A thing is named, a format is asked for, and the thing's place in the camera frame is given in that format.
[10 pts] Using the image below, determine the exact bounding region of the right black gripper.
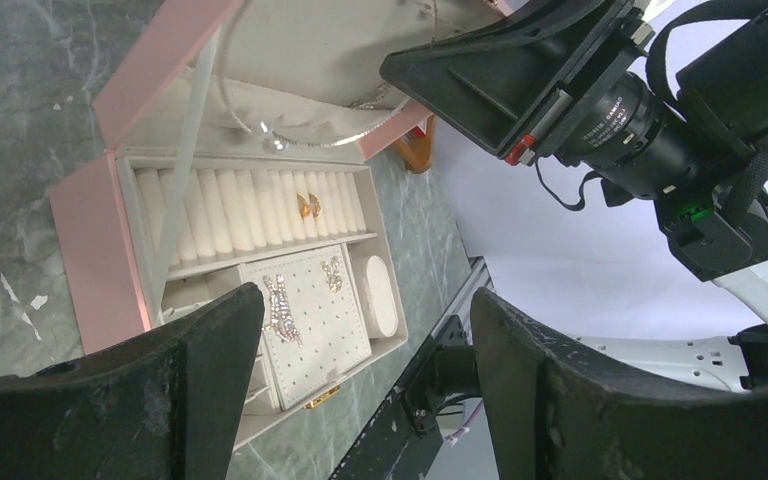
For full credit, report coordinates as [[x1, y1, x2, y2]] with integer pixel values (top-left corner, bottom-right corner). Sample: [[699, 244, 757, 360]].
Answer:
[[380, 1, 768, 281]]

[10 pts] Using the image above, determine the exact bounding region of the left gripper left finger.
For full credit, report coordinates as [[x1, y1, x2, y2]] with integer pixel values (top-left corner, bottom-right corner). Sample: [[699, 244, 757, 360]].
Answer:
[[0, 283, 265, 479]]

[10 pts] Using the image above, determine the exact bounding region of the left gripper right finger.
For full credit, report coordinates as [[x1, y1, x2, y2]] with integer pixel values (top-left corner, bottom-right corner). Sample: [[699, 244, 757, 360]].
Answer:
[[471, 288, 768, 479]]

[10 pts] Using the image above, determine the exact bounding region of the pink jewelry box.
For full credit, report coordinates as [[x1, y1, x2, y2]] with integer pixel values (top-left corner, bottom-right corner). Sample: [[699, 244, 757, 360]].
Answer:
[[51, 1, 501, 446]]

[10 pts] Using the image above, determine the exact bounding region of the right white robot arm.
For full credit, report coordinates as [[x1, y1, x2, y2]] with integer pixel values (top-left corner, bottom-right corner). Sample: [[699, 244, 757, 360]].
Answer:
[[380, 1, 768, 393]]

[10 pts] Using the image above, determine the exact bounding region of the crystal drop earring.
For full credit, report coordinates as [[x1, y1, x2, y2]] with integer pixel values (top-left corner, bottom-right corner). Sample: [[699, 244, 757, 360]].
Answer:
[[262, 274, 303, 348]]

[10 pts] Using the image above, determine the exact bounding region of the white oval pillow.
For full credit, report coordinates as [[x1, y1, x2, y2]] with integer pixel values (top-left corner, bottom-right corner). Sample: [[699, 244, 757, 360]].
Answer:
[[362, 256, 398, 339]]

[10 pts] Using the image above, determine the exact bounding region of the small crystal earring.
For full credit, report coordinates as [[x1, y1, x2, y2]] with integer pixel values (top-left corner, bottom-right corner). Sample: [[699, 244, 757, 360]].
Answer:
[[320, 256, 344, 293]]

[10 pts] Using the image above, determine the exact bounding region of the gold earring in box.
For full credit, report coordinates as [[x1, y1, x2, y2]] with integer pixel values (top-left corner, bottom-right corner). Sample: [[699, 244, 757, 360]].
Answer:
[[296, 193, 322, 218]]

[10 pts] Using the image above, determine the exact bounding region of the orange wooden rack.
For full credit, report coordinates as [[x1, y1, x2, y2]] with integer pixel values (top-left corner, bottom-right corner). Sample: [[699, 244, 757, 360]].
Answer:
[[393, 115, 436, 174]]

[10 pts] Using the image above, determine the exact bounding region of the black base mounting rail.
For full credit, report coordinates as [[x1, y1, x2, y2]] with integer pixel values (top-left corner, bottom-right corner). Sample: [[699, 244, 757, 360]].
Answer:
[[330, 258, 495, 480]]

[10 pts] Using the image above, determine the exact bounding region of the silver necklace in lid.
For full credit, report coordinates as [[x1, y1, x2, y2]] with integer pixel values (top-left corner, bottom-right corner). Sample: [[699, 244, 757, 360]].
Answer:
[[214, 0, 442, 152]]

